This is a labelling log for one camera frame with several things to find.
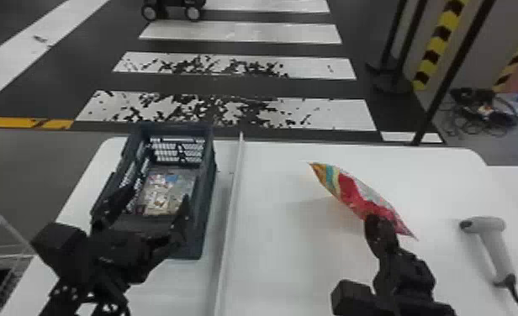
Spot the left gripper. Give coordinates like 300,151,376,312
86,182,193,284

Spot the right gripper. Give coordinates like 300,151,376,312
363,213,437,303

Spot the red snack packet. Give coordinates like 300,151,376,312
309,161,419,241

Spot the white snack packet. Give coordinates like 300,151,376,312
134,168,198,217

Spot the blue basket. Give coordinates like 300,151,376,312
89,121,219,261

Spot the hand scanner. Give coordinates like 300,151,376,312
458,215,518,316

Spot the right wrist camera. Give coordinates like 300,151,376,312
330,279,394,316

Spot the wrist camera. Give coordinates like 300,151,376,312
330,279,394,316
29,221,91,284

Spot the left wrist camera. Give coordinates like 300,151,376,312
29,221,91,284

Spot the black cable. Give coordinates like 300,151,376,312
441,87,518,139

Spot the yellow black striped post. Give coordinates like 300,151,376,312
411,0,470,92
492,16,518,94

